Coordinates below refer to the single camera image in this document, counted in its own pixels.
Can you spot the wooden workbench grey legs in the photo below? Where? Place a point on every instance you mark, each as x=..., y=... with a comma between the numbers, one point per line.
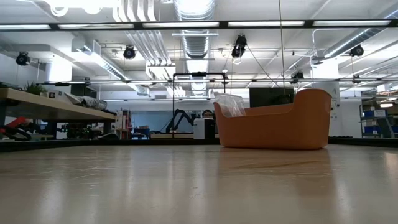
x=62, y=110

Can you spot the orange plastic bin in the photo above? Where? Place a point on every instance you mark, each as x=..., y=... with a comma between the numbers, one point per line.
x=273, y=130

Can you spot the grey patterned cloth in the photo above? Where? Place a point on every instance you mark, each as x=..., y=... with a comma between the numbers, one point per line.
x=90, y=102

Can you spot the clear plastic bag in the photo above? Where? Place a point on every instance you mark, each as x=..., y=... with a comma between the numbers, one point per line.
x=230, y=105

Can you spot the green potted plant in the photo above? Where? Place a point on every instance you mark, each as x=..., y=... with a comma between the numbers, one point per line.
x=34, y=88

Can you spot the black monitor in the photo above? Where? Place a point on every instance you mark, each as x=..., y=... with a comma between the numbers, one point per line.
x=264, y=98

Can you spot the white cylindrical bin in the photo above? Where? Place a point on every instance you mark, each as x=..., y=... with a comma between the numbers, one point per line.
x=202, y=129

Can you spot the black robot station frame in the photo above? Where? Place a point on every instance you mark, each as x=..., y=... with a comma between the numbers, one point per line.
x=199, y=74

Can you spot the blue bin shelf rack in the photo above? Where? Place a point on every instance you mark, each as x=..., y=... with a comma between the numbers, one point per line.
x=379, y=129

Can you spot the black beam with light strips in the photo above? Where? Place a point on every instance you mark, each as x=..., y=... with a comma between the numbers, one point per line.
x=138, y=25

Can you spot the white red rack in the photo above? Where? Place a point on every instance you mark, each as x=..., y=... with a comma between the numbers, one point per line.
x=124, y=124

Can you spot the black background robot arm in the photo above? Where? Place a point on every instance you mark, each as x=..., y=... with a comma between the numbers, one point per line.
x=180, y=116

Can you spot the small white box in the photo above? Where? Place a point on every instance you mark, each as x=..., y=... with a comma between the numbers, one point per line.
x=54, y=94

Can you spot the person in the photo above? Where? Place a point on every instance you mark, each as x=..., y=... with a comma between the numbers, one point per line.
x=207, y=113

